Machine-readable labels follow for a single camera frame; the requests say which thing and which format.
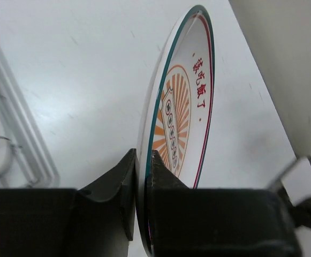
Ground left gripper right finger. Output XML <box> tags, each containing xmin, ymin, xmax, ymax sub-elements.
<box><xmin>145</xmin><ymin>150</ymin><xmax>189</xmax><ymax>256</ymax></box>

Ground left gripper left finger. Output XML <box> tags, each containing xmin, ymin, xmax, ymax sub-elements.
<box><xmin>76</xmin><ymin>148</ymin><xmax>136</xmax><ymax>241</ymax></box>

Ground orange sunburst pattern plate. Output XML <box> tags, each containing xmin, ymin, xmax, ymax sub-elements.
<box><xmin>135</xmin><ymin>5</ymin><xmax>215</xmax><ymax>256</ymax></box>

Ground grey wire dish rack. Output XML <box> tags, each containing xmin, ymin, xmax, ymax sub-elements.
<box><xmin>0</xmin><ymin>47</ymin><xmax>60</xmax><ymax>189</ymax></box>

